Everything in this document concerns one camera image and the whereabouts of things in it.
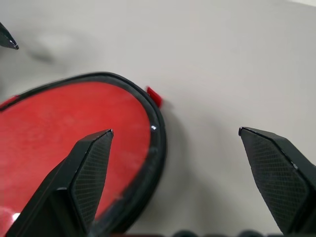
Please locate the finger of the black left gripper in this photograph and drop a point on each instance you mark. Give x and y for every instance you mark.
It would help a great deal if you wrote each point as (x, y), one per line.
(7, 39)

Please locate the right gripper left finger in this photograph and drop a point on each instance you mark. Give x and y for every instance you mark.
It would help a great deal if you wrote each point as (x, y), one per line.
(69, 192)

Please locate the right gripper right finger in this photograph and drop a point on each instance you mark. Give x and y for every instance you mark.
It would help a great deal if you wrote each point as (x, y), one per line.
(281, 177)

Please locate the red table tennis paddle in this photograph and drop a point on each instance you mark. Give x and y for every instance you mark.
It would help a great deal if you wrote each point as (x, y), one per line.
(61, 128)

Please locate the black paddle case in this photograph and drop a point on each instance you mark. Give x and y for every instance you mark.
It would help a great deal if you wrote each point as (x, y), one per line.
(159, 138)

